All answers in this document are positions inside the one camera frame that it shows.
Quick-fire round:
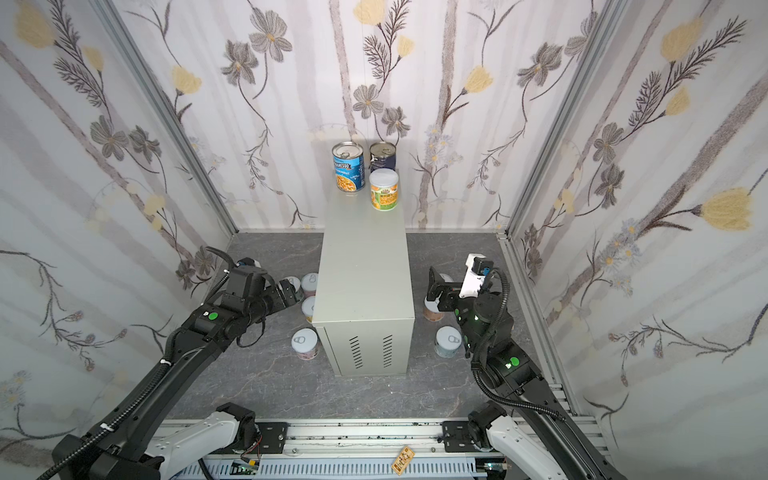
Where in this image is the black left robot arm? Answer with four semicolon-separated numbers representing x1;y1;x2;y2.
41;247;300;479

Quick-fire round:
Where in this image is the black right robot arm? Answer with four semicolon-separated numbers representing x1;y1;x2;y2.
426;258;622;479

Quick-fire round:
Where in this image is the aluminium corner wall post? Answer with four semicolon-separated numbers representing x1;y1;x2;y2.
504;0;630;239

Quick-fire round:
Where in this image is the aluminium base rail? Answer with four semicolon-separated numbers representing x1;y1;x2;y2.
137;383;613;480

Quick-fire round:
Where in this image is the left corner wall post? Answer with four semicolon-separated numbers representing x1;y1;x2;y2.
89;0;238;237

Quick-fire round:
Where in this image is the white-lid yellow can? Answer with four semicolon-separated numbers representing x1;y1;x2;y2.
301;296;316;323

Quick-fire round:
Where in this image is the grey metal cabinet box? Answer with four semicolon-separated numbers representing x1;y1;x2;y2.
312;189;415;377

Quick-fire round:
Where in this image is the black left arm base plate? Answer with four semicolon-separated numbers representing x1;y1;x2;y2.
251;421;289;455

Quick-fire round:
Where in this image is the blue label soup can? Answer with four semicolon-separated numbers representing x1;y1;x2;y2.
332;141;365;193

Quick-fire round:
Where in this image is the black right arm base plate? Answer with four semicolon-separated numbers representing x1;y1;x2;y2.
441;420;480;453

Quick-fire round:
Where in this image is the white-lid pink can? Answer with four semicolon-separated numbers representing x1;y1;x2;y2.
291;328;319;361
301;272;318;297

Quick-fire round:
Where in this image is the white-lid grey can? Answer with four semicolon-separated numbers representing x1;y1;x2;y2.
434;326;463;358

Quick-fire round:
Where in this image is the white-lid pink can front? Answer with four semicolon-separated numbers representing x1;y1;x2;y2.
291;328;319;361

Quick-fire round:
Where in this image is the white-lid teal can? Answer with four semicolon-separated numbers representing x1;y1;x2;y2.
286;276;302;294

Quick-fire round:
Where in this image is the dark can with gold lid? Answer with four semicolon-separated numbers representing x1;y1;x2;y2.
369;141;396;172

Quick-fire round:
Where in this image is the white cable duct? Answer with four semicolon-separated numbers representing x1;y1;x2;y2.
206;458;488;479

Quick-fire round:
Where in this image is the small orange tag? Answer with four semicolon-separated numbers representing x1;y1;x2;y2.
391;446;415;476

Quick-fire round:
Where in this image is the green orange label can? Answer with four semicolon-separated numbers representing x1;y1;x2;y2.
369;168;399;211

